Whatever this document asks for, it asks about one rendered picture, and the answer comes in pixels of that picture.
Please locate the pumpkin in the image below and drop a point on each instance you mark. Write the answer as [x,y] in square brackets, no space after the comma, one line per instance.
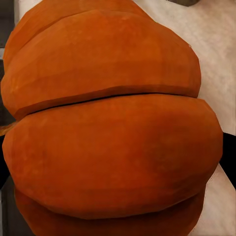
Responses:
[110,138]

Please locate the cabinet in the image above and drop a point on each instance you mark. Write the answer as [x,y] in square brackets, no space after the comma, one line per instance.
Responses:
[13,223]

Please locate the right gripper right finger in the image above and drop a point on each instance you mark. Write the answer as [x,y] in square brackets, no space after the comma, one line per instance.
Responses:
[228,160]

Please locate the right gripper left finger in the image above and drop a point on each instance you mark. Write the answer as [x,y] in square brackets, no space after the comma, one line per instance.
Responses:
[4,171]

